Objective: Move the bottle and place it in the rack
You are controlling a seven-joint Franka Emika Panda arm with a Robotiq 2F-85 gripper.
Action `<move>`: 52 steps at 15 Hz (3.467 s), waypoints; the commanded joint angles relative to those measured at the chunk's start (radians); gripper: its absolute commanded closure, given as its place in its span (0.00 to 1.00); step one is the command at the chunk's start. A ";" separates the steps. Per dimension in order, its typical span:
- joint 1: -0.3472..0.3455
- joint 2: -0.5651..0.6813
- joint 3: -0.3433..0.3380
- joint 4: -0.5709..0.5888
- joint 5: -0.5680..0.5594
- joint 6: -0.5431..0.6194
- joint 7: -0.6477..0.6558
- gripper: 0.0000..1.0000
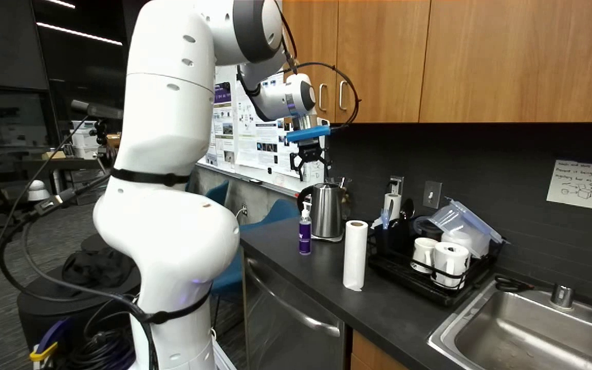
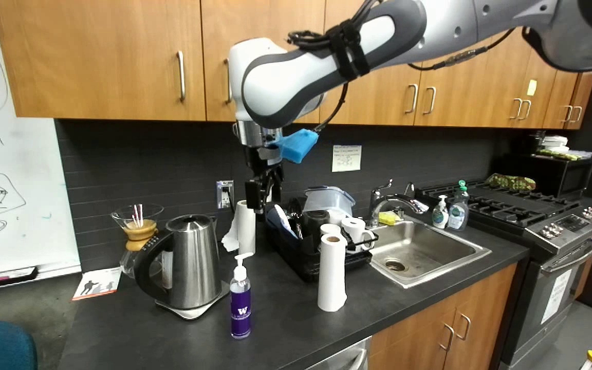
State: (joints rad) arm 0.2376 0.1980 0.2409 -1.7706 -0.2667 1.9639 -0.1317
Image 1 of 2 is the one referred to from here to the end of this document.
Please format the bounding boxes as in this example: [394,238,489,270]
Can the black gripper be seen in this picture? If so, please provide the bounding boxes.
[287,140,331,182]

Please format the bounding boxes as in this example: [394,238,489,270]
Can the purple spray bottle white top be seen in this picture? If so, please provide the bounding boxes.
[298,200,314,259]

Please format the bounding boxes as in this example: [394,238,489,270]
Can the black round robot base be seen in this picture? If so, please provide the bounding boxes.
[15,274,139,370]

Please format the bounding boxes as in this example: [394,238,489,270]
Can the black dish rack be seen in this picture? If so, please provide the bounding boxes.
[366,215,507,307]

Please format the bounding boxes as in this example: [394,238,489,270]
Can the white whiteboard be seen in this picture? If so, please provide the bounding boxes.
[196,64,326,200]

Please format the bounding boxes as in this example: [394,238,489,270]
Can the stainless steel kettle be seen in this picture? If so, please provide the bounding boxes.
[296,177,353,245]

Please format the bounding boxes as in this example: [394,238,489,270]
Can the blue chair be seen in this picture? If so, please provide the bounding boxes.
[209,195,301,297]
[203,179,234,209]

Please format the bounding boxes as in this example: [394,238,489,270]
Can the purple white poster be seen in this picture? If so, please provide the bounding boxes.
[205,80,306,184]

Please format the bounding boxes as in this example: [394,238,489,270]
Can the tall white paper towel roll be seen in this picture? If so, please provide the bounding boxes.
[341,218,369,293]

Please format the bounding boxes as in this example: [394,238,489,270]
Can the plain white mug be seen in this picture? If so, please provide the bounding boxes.
[409,233,440,276]

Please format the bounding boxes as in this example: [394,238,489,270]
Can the stainless steel dishwasher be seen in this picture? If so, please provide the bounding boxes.
[241,250,350,370]

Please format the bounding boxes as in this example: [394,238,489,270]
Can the clear plastic container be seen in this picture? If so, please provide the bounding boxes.
[415,197,505,260]

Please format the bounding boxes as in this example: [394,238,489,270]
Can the white mug with black print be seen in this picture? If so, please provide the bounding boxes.
[430,240,472,291]

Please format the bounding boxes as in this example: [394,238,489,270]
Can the wooden upper cabinets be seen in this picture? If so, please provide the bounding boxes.
[280,0,592,126]

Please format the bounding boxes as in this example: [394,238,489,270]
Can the wooden cabinets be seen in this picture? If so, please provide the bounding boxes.
[347,326,406,370]
[280,0,592,126]

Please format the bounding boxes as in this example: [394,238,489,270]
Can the wooden lower cabinets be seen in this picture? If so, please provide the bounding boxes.
[347,326,406,370]

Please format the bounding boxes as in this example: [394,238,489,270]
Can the white lab device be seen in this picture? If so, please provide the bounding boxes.
[67,119,102,160]

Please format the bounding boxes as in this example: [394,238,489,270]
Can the black bag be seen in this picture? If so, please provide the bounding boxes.
[58,233,139,300]

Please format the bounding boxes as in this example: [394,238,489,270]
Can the white dome shaped object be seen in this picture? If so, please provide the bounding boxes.
[25,177,54,205]

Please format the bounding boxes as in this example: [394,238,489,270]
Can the stainless steel sink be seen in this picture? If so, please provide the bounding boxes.
[425,276,592,370]

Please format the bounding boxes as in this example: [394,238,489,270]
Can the metal sink hole cover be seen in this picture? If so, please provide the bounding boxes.
[548,281,575,307]

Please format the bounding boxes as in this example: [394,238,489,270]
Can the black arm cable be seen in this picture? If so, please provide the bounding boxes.
[282,59,364,130]

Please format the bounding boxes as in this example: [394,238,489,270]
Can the grey wall outlet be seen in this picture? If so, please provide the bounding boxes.
[421,179,444,209]

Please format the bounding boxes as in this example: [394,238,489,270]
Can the white paper wall note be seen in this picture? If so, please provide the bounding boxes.
[545,155,592,215]

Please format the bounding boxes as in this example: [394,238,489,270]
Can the thick black cable bundle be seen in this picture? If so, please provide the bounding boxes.
[0,172,161,370]

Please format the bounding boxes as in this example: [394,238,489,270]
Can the yellow cable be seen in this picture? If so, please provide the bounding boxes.
[26,320,66,370]

